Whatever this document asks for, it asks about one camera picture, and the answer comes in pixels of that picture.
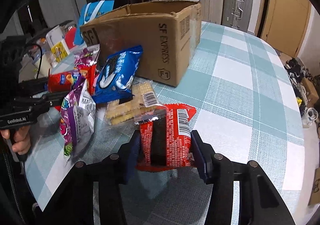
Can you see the white paper cup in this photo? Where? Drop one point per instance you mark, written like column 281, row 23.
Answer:
column 43, row 66

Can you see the silver suitcase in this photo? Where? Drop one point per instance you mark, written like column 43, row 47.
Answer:
column 236, row 14

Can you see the white kettle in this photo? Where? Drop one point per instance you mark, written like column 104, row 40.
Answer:
column 54, row 36

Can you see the blue Doraemon bag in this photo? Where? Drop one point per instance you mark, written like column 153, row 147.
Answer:
column 89, row 12

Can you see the red chips bag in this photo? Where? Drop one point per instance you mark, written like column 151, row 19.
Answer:
column 64, row 81

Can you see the SF Express cardboard box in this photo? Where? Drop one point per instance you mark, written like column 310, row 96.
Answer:
column 168, row 31

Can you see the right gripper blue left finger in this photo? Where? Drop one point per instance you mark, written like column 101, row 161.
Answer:
column 132, row 149

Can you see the red black snack packet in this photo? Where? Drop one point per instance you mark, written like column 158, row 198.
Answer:
column 165, row 141

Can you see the small cardboard box on floor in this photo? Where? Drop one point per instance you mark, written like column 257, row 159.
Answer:
column 311, row 92

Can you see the purple grape candy bag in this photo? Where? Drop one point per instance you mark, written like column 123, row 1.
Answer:
column 77, row 118

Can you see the blue Oreo packet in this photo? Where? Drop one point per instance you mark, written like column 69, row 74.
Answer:
column 115, row 79

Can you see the white sneaker on floor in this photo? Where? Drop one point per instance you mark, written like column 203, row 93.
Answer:
column 309, row 117

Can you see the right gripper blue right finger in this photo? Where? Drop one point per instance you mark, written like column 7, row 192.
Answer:
column 202, row 154

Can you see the checkered teal tablecloth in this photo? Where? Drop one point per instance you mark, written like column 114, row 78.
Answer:
column 245, row 108

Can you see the yellow box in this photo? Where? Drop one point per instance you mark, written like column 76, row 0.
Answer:
column 60, row 50

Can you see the clear cracker packet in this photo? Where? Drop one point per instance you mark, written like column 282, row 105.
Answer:
column 142, row 106

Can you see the wooden door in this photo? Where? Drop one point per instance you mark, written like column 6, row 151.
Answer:
column 285, row 25

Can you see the person's left hand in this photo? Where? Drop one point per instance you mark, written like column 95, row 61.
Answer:
column 22, row 142

